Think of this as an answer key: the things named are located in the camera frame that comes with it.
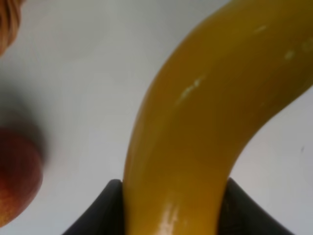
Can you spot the yellow banana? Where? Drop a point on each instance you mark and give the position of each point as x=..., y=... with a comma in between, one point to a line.
x=236, y=70

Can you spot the orange wicker basket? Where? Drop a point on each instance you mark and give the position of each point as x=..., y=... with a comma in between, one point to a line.
x=10, y=20

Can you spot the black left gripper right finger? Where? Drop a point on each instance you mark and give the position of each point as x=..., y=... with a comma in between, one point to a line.
x=240, y=215

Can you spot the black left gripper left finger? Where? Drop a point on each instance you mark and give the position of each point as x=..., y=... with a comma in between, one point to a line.
x=105, y=216

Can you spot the red apple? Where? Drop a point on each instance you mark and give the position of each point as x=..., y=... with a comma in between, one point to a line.
x=21, y=174

